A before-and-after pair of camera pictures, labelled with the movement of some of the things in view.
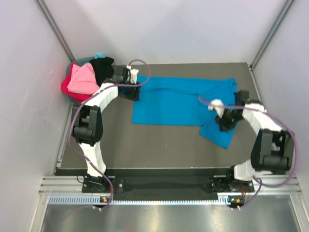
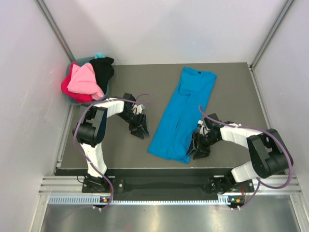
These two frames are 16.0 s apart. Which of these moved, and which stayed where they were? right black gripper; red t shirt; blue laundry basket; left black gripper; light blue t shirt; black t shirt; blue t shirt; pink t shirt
Moved: right black gripper; blue t shirt; left black gripper
Stayed: pink t shirt; red t shirt; blue laundry basket; light blue t shirt; black t shirt
